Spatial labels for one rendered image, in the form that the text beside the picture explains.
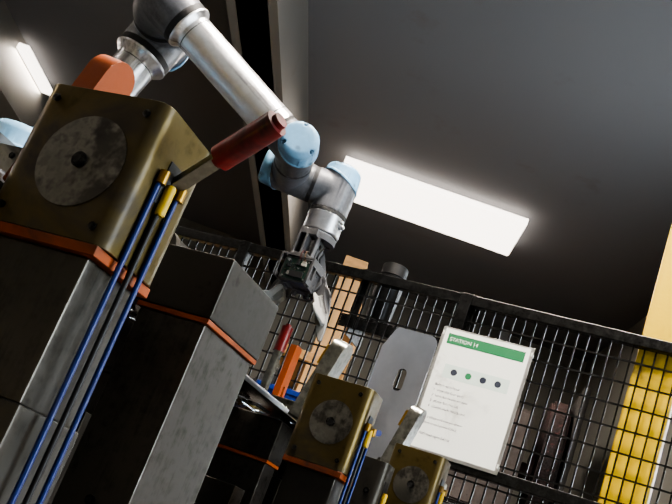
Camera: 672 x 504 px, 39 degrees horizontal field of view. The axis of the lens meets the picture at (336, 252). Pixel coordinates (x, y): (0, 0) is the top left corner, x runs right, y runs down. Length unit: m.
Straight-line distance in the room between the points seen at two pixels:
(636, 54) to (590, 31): 0.23
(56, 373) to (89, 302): 0.05
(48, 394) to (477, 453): 1.64
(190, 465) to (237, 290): 0.17
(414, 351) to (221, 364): 1.15
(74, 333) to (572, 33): 3.81
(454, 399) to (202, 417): 1.42
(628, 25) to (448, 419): 2.38
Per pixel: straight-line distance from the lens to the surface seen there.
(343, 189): 1.85
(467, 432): 2.24
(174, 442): 0.87
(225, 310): 0.87
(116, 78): 0.78
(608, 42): 4.34
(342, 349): 1.30
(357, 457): 1.26
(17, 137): 1.72
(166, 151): 0.69
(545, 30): 4.37
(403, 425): 1.62
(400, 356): 2.03
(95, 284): 0.68
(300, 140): 1.72
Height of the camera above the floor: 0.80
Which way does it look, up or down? 18 degrees up
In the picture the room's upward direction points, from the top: 21 degrees clockwise
